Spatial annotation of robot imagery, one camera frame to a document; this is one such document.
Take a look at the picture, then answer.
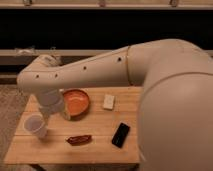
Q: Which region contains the white paper cup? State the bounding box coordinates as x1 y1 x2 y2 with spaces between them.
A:
23 115 47 138

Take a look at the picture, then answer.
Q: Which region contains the orange bowl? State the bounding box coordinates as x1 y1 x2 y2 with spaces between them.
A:
63 89 90 117

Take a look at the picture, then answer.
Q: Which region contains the white rectangular block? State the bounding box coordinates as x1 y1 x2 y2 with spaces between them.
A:
103 94 115 110

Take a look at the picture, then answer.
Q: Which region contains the black smartphone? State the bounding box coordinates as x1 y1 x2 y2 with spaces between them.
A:
111 123 130 148

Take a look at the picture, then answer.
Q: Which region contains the wooden table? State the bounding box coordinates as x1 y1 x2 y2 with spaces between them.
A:
4 87 141 165

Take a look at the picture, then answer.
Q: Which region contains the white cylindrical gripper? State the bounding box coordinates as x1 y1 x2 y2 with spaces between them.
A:
38 98 65 120

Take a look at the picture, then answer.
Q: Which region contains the red sausage packet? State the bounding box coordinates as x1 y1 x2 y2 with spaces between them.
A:
67 135 92 145

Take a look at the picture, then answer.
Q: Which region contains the wooden bench rail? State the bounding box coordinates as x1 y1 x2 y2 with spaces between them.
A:
0 49 213 66

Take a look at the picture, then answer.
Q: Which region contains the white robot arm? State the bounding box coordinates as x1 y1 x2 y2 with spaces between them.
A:
17 39 213 171

